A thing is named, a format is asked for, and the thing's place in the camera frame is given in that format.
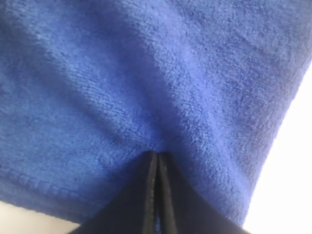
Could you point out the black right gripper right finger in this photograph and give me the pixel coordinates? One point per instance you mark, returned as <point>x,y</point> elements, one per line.
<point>181,209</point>

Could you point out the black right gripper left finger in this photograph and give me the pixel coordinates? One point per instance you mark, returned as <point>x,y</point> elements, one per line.
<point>133,210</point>

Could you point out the blue microfiber towel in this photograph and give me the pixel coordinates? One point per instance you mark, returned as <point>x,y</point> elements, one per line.
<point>89,87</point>

